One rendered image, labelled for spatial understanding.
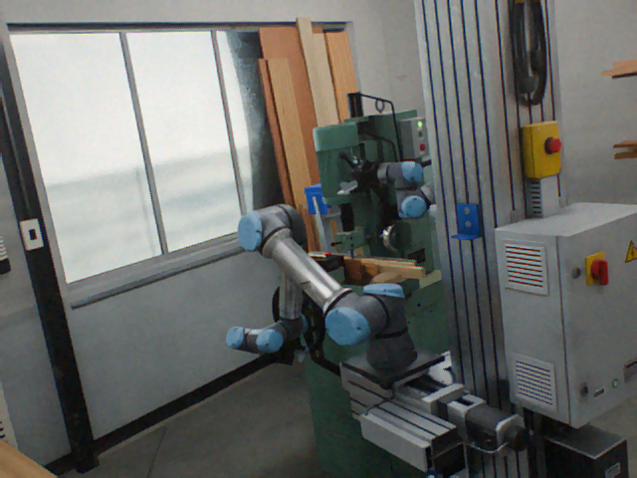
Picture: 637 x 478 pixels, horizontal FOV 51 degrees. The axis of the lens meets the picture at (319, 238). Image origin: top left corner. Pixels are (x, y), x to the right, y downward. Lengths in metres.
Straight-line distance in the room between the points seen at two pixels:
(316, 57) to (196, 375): 2.17
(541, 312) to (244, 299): 2.71
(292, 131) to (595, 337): 2.86
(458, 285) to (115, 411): 2.29
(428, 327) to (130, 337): 1.64
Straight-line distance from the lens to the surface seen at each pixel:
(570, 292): 1.60
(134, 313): 3.66
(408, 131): 2.77
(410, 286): 2.56
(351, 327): 1.80
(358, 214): 2.77
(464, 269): 1.86
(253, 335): 2.19
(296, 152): 4.20
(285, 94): 4.21
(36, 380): 3.47
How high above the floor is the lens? 1.58
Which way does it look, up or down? 11 degrees down
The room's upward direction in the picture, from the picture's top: 8 degrees counter-clockwise
